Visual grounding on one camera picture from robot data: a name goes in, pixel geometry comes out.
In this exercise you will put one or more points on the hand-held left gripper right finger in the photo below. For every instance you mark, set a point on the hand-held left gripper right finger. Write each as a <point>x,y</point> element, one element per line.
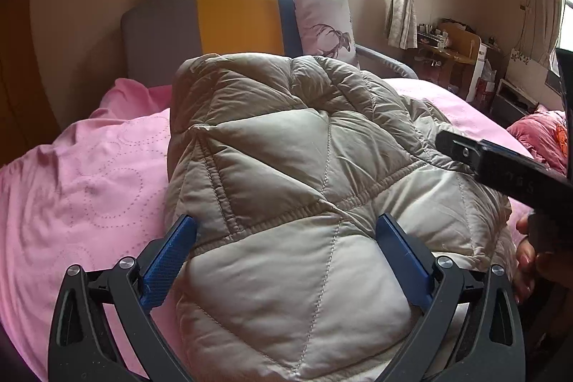
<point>405,261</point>

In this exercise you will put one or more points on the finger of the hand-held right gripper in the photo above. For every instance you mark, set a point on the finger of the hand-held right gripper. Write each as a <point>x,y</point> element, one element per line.
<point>459,151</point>

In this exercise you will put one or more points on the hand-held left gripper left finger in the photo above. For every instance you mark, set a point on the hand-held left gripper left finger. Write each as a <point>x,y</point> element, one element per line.
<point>168,263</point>

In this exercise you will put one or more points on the beige quilted puffer jacket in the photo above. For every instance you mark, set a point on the beige quilted puffer jacket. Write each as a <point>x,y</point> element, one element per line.
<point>291,194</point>

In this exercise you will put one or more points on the person's right hand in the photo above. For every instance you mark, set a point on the person's right hand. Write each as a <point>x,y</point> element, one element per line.
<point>530,265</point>

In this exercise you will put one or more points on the pink printed quilt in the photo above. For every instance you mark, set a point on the pink printed quilt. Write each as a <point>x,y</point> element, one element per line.
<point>541,136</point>

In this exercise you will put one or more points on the grey storage box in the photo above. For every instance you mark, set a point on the grey storage box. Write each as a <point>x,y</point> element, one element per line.
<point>512,102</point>

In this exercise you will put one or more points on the white side cabinet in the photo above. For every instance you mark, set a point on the white side cabinet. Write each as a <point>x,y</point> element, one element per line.
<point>481,68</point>

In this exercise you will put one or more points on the cluttered wooden desk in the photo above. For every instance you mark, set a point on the cluttered wooden desk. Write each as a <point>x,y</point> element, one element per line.
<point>452,51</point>

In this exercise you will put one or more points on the pink dotted bed sheet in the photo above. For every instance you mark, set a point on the pink dotted bed sheet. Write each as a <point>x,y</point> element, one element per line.
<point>80,194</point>

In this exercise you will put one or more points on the pale printed pillow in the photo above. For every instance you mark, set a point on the pale printed pillow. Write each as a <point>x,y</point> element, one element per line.
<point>322,24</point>

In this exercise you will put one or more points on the wooden wardrobe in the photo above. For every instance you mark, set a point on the wooden wardrobe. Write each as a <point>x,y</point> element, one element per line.
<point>22,73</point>

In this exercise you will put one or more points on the grey yellow blue headboard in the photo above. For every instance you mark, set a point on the grey yellow blue headboard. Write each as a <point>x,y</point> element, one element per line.
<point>232,19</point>

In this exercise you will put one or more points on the grey bed side rail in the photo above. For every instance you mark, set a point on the grey bed side rail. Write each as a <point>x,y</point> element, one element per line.
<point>387,60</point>

